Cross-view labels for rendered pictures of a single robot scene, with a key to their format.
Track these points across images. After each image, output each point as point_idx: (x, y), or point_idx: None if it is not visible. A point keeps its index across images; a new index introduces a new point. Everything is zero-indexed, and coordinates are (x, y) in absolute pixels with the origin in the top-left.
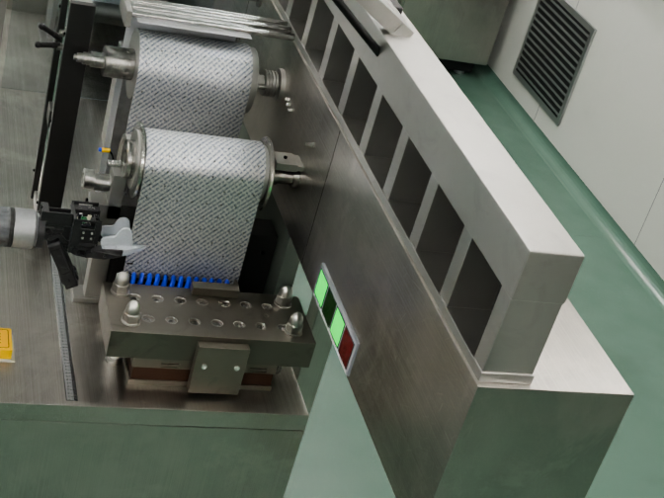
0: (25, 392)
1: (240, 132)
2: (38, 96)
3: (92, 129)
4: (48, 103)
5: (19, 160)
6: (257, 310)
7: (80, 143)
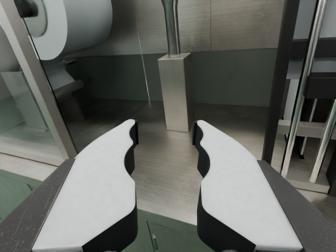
0: None
1: (258, 57)
2: None
3: (157, 132)
4: (316, 78)
5: (196, 176)
6: None
7: (174, 139)
